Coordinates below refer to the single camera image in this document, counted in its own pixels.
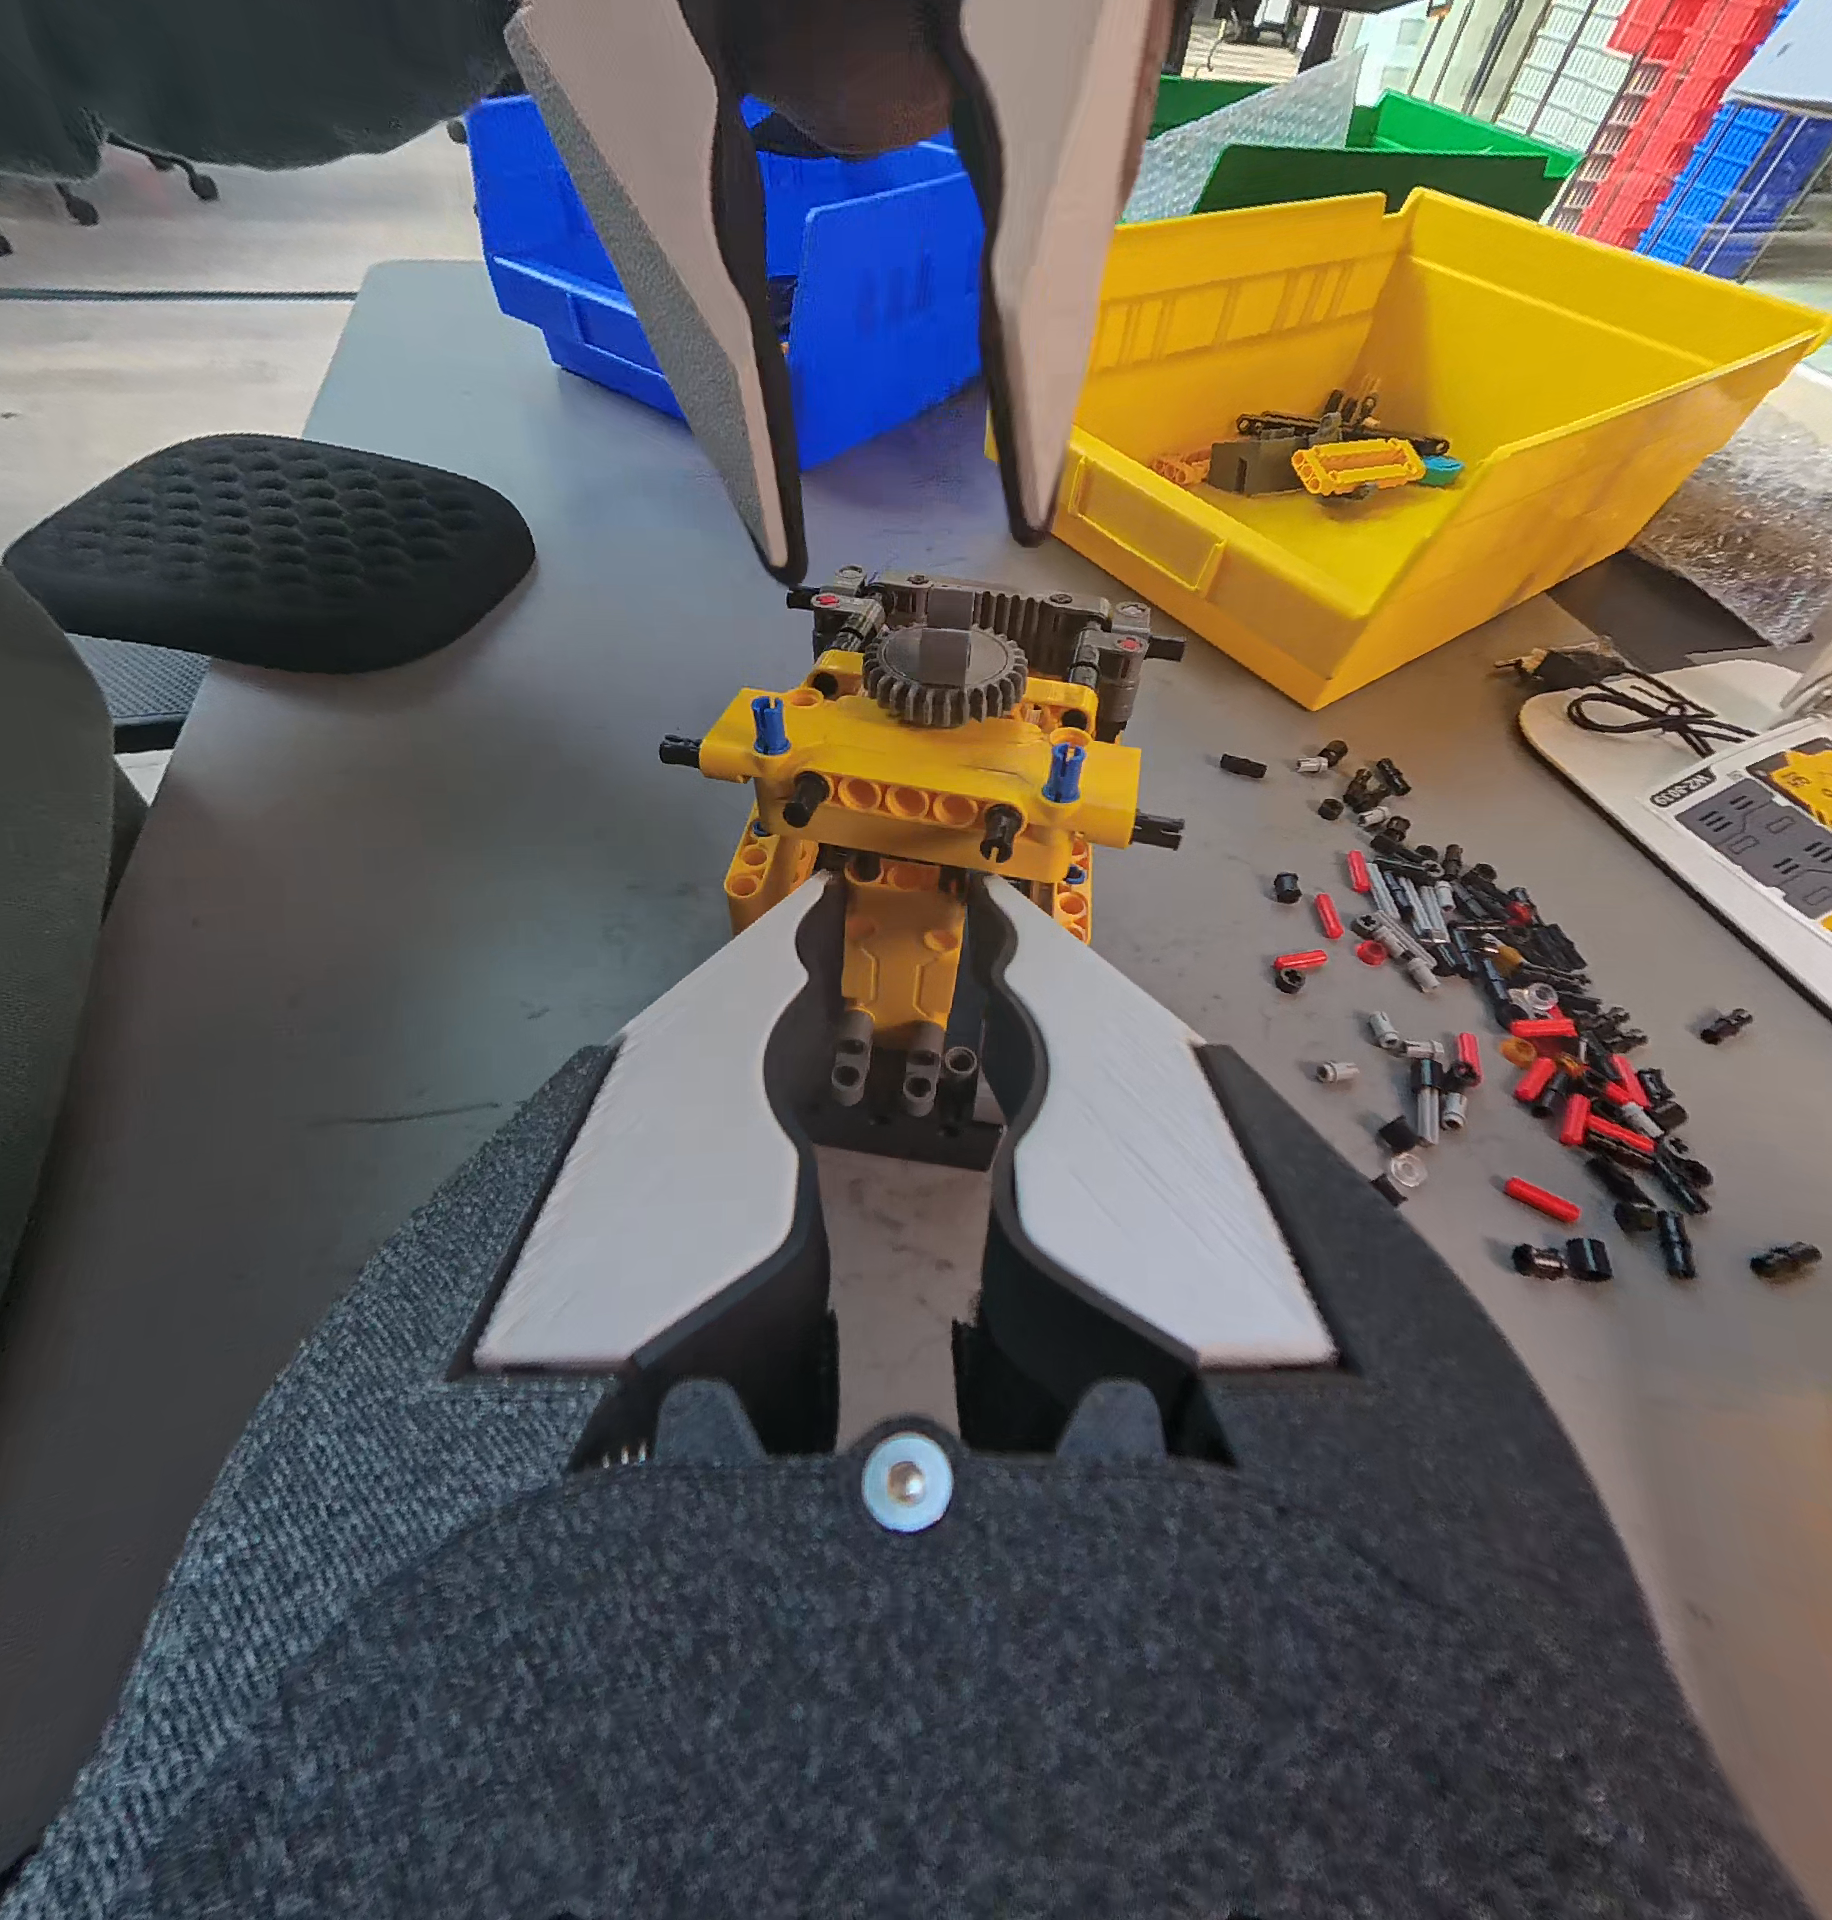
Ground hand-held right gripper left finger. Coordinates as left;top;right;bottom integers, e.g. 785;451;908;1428
475;877;833;1374

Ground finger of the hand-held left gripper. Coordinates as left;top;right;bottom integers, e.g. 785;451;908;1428
504;0;814;591
933;0;1181;549

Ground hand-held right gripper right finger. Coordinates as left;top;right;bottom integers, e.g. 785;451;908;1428
980;877;1339;1374

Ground yellow black lego model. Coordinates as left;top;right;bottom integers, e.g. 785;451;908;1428
724;833;1099;1171

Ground yellow lego gear subassembly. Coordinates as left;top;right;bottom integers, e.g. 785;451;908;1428
659;567;1187;888

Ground black lego links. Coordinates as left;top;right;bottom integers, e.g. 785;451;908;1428
1235;377;1457;456

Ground pile of small lego pins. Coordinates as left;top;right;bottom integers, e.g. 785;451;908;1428
1220;742;1825;1287

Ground lego sticker sheet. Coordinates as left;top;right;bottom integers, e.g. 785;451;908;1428
1650;717;1832;1006

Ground bubble wrap sheet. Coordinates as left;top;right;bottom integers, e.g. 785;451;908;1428
1630;408;1832;652
1124;46;1369;230

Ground blue plastic bin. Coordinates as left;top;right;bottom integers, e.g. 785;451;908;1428
465;87;993;471

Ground green plastic bin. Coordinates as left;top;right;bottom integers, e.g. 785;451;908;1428
1156;76;1587;220

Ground black chair armrest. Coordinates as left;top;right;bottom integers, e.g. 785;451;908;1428
0;432;542;752

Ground large yellow open bin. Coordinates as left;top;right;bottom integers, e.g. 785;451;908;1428
989;188;1832;710

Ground stack of coloured bins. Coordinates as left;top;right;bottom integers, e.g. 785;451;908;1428
1502;0;1832;279

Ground white book stand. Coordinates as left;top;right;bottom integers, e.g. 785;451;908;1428
1520;573;1832;1053

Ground yellow lego frame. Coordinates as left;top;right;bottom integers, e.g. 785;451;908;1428
1288;435;1432;499

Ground black cord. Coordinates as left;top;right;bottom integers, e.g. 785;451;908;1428
1571;676;1760;757

